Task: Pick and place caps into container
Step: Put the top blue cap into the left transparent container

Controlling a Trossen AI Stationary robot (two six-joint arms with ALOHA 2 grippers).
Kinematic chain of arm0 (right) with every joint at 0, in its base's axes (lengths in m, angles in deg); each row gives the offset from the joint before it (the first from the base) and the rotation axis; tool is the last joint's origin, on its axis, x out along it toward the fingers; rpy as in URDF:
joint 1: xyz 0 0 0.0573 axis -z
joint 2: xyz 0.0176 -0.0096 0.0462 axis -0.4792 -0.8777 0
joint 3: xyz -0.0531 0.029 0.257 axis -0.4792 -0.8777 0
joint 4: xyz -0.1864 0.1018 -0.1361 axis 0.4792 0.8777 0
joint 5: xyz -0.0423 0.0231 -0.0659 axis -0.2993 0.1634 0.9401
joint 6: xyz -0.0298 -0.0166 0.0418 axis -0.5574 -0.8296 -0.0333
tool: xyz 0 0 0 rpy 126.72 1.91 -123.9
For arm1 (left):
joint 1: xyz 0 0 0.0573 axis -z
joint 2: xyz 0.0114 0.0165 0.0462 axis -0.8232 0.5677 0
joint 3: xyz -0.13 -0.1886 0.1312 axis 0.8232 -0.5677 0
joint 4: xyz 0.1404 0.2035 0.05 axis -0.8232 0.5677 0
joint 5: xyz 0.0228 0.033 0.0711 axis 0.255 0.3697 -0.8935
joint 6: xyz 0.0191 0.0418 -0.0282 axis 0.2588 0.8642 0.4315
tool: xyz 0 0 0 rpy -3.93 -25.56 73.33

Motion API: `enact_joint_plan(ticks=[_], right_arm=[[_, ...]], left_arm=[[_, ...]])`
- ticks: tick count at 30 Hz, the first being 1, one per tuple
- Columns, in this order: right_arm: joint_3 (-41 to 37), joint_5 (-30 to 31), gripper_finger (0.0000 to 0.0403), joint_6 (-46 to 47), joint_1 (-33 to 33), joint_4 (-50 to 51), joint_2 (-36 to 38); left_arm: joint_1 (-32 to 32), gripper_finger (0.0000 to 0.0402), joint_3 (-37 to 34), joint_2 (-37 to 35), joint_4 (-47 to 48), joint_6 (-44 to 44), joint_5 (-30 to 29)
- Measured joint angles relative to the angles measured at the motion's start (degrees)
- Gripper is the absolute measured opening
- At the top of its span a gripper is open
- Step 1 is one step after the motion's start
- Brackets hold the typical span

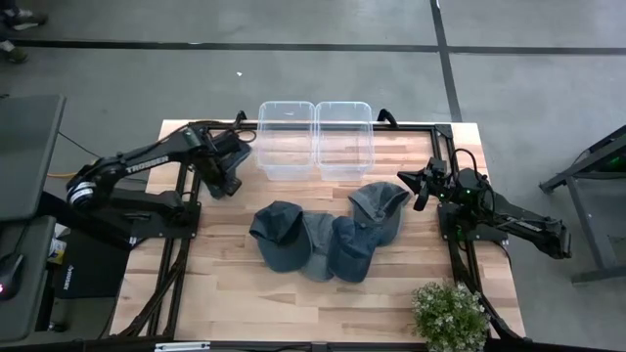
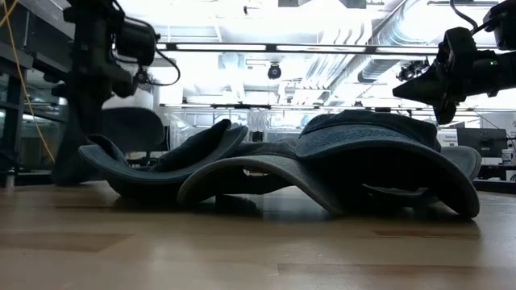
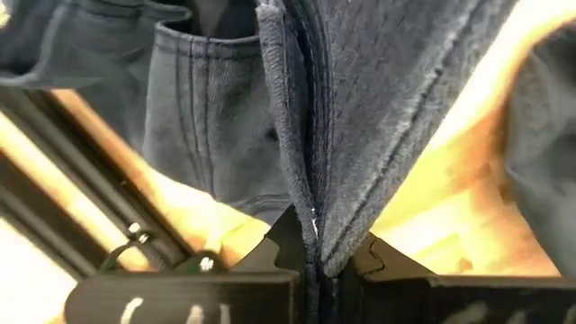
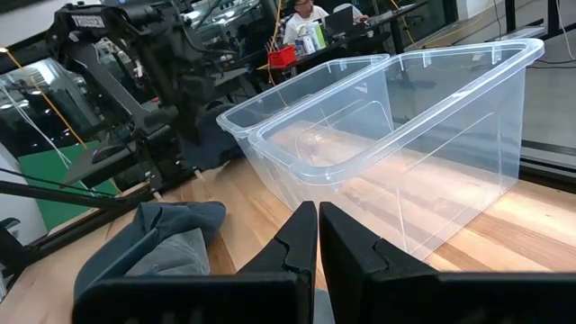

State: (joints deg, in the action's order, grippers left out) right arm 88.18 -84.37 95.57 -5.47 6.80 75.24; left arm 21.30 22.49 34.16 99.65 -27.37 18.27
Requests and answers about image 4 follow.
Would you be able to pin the person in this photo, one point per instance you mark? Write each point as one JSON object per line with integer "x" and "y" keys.
{"x": 303, "y": 20}

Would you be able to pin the clear plastic storage bin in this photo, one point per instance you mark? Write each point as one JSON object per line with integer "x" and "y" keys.
{"x": 288, "y": 90}
{"x": 405, "y": 135}

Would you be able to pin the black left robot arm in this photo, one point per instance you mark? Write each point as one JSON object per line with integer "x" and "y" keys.
{"x": 112, "y": 54}

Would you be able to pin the black laptop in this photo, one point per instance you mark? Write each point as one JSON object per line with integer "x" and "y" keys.
{"x": 339, "y": 20}

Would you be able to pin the green and white bottle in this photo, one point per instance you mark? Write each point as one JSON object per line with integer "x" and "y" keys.
{"x": 318, "y": 36}

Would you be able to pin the red plastic box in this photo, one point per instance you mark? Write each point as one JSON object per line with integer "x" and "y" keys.
{"x": 282, "y": 57}

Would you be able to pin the black office desk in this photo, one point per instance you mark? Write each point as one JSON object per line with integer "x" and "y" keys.
{"x": 360, "y": 42}

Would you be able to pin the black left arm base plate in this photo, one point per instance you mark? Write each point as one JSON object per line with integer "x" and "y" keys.
{"x": 99, "y": 164}

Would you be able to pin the green panel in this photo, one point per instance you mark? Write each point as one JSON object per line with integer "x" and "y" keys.
{"x": 49, "y": 173}

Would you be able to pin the black aluminium table frame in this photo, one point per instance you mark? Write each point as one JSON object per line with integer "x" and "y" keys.
{"x": 67, "y": 197}

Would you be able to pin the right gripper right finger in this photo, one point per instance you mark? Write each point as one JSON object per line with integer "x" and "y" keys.
{"x": 351, "y": 261}

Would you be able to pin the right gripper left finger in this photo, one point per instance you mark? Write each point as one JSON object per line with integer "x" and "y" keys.
{"x": 288, "y": 252}

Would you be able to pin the slate gray baseball cap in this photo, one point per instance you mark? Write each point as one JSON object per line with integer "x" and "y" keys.
{"x": 180, "y": 216}

